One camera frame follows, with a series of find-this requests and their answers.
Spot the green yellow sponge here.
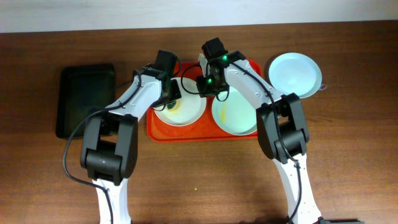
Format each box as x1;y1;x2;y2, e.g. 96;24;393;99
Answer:
166;99;181;111

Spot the white plate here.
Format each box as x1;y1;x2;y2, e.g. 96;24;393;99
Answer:
155;77;206;126

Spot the light blue plate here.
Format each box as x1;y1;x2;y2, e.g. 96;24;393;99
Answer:
211;87;257;136
268;52;325;98

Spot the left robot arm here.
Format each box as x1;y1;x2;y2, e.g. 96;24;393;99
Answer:
80;50;181;223

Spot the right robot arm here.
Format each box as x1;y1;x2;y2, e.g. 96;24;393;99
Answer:
197;37;322;223

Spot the red plastic tray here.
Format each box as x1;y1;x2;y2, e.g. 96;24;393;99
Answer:
147;62;256;142

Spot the black plastic tray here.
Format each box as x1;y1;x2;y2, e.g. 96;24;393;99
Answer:
55;63;116;139

